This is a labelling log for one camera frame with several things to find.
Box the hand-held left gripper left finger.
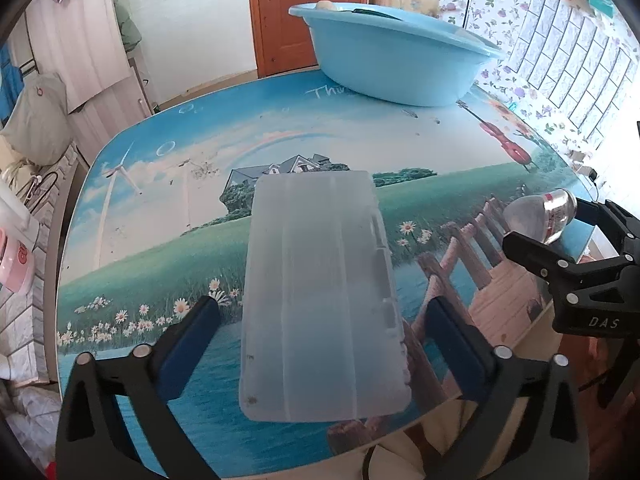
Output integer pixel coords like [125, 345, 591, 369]
[55, 295, 223, 480]

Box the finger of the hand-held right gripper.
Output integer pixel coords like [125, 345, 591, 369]
[576, 199, 640, 257]
[502, 230, 640, 297]

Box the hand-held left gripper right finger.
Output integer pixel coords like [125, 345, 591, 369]
[425, 296, 591, 480]

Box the clear plastic bottle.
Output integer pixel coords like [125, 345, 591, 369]
[502, 188, 578, 247]

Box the translucent plastic storage box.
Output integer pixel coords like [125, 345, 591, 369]
[239, 170, 413, 423]

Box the light blue plastic basin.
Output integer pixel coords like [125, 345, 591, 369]
[288, 1, 508, 107]

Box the landscape printed desktop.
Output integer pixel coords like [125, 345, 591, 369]
[55, 65, 601, 478]

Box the white plastic bag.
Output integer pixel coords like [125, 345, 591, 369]
[0, 385, 61, 480]

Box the pink white container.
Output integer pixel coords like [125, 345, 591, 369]
[0, 225, 38, 293]

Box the beige tote bag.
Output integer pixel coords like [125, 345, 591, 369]
[0, 72, 68, 166]

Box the white wardrobe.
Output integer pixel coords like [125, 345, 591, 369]
[10, 0, 156, 161]

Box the green quilt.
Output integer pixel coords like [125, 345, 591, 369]
[115, 2, 143, 53]

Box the brown wooden door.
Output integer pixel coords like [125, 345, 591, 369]
[246, 0, 373, 79]

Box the blue apron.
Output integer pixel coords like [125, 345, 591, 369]
[0, 42, 26, 126]

